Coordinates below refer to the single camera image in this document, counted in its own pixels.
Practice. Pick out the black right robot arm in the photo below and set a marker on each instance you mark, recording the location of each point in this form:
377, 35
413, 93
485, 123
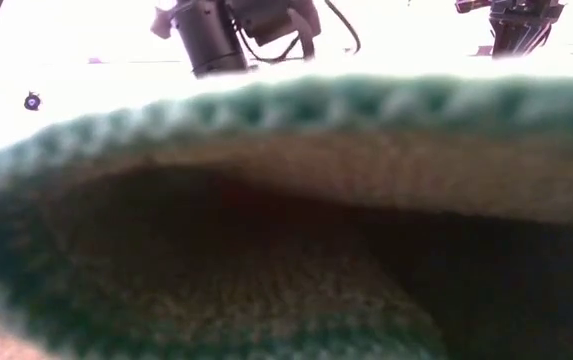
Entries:
518, 30

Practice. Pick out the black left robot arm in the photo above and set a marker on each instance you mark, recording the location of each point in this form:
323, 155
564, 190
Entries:
208, 35

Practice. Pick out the green microfiber towel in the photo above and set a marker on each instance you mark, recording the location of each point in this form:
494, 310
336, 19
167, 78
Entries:
286, 280

